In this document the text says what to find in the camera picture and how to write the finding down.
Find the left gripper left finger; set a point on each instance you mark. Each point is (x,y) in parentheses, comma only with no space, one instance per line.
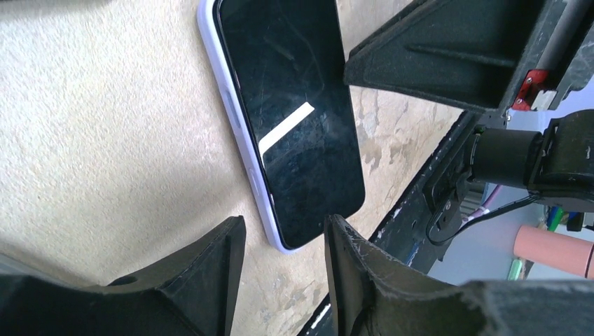
(193,291)

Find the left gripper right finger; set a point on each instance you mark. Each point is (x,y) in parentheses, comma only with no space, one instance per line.
(373,293)

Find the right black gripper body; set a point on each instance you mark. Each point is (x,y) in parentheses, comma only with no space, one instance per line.
(553,163)

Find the lavender phone case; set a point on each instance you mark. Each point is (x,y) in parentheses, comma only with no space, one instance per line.
(208,19)

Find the black phone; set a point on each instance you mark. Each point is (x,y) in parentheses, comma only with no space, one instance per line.
(288,60)

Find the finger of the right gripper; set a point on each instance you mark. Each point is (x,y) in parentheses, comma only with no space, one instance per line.
(465,54)

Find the pink cylinder roll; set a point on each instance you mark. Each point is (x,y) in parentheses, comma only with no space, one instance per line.
(565,253)

